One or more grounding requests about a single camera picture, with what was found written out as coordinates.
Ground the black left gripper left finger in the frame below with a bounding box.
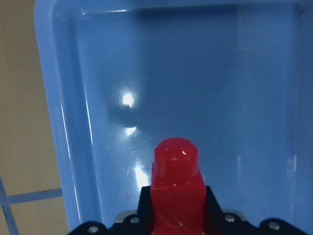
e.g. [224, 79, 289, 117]
[137, 186, 152, 218]

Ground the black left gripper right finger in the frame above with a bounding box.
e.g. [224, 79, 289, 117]
[204, 186, 223, 218]

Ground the red block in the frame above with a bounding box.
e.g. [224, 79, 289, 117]
[150, 138, 206, 235]

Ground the blue plastic tray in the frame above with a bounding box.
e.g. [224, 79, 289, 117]
[34, 0, 313, 234]

